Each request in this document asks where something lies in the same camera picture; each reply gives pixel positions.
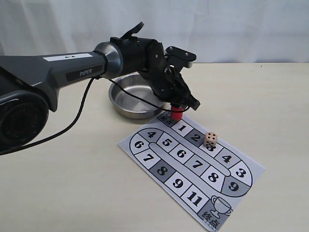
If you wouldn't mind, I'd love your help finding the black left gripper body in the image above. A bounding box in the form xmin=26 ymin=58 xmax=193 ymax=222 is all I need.
xmin=139 ymin=67 xmax=193 ymax=106

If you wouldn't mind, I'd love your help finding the red cylinder game piece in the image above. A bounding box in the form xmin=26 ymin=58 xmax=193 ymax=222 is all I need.
xmin=170 ymin=106 xmax=183 ymax=121

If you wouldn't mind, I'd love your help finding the beige wooden die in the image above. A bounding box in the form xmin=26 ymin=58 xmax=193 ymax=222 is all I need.
xmin=204 ymin=131 xmax=218 ymax=148

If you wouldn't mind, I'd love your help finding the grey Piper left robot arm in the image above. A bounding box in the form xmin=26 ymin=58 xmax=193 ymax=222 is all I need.
xmin=0 ymin=37 xmax=200 ymax=155

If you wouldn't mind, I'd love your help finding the stainless steel round bowl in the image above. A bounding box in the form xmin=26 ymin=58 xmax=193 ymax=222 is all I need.
xmin=109 ymin=72 xmax=166 ymax=120

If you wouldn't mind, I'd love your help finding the white curtain backdrop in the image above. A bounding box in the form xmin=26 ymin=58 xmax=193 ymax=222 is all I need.
xmin=0 ymin=0 xmax=309 ymax=63

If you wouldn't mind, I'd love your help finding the printed paper game board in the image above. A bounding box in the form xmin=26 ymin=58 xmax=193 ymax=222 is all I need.
xmin=118 ymin=112 xmax=265 ymax=232

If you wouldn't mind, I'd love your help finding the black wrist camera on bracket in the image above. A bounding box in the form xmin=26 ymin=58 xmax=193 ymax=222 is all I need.
xmin=165 ymin=46 xmax=197 ymax=72

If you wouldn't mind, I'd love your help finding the black camera cable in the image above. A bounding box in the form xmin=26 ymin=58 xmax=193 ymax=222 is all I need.
xmin=0 ymin=76 xmax=191 ymax=157

